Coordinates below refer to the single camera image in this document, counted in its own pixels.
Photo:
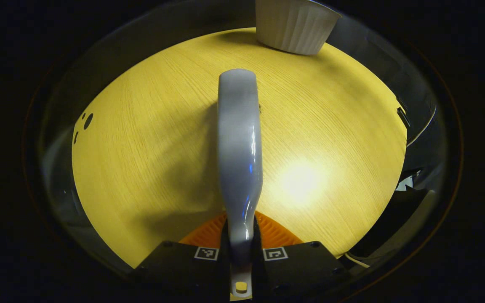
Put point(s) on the white ribbed garbage bin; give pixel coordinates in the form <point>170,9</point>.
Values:
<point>293,25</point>

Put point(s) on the small grey broom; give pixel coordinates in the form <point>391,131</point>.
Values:
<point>240,147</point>

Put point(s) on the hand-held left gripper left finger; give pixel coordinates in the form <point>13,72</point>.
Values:
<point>183,265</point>

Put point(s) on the wooden desktop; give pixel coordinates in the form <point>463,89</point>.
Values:
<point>141,147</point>

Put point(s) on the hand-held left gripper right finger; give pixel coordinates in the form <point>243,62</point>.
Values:
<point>301,265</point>

